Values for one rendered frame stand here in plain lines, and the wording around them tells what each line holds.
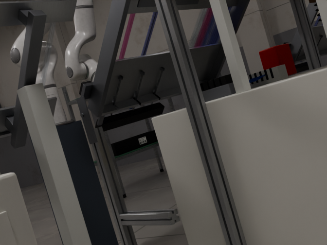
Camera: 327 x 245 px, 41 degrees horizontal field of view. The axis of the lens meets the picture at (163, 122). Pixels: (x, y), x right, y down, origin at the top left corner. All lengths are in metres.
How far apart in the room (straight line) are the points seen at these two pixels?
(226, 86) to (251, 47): 3.80
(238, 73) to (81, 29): 0.92
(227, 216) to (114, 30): 0.68
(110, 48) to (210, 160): 0.52
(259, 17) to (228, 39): 3.97
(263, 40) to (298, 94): 4.05
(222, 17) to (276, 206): 0.50
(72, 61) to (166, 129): 0.65
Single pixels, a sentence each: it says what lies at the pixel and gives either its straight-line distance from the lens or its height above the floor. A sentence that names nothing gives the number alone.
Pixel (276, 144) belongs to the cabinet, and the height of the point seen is 0.47.
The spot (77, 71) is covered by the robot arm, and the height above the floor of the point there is 0.89.
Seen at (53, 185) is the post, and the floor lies 0.51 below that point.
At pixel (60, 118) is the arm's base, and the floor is 0.73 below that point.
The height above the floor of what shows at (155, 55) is 0.84.
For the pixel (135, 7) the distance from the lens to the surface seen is 1.48.
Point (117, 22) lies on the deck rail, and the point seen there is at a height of 0.94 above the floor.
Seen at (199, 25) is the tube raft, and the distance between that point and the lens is 1.81.
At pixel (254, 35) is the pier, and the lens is 5.12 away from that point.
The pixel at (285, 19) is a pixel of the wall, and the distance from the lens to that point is 5.28.
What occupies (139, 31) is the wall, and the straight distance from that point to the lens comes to 6.13.
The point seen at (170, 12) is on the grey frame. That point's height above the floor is 0.88.
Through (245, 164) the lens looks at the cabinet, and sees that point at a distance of 1.18.
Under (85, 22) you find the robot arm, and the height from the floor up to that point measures 1.08.
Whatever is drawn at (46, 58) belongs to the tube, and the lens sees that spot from 1.46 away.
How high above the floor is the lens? 0.64
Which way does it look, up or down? 2 degrees down
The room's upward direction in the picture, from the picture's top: 16 degrees counter-clockwise
